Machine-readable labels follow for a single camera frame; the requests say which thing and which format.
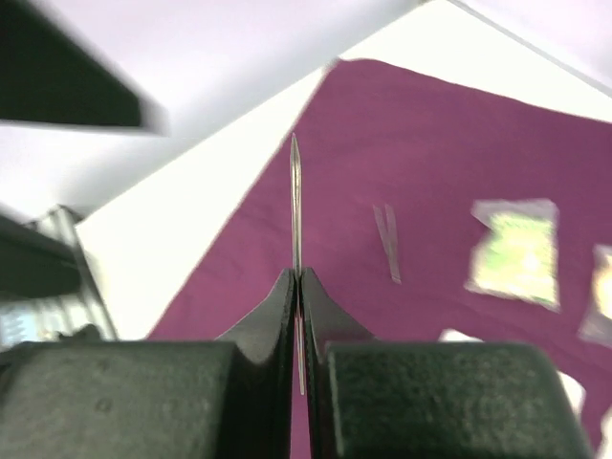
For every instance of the aluminium front rail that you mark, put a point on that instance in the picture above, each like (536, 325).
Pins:
(48, 291)

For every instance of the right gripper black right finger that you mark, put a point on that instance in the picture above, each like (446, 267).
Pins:
(370, 398)

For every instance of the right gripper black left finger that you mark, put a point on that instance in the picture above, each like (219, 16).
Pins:
(224, 398)

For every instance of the beige gauze packet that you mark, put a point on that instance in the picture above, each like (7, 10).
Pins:
(596, 325)

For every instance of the steel tweezers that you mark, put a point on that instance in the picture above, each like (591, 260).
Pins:
(296, 180)
(387, 227)

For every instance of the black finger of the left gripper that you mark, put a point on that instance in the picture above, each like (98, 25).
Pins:
(47, 78)

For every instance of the purple cloth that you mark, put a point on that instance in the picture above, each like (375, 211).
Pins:
(377, 135)

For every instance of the green gauze packet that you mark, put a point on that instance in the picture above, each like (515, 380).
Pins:
(518, 256)

